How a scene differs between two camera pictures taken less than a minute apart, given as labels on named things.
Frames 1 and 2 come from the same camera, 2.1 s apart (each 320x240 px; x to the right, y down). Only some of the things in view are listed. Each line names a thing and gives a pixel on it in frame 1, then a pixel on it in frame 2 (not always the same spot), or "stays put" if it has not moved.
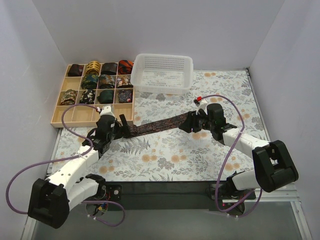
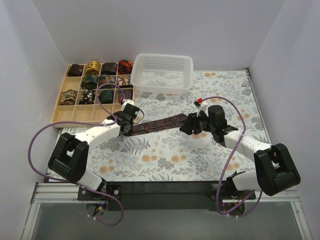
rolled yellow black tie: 93,67 stays put
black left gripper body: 120,125 → 126,128
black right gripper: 194,122 stays put
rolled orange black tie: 125,67 stays put
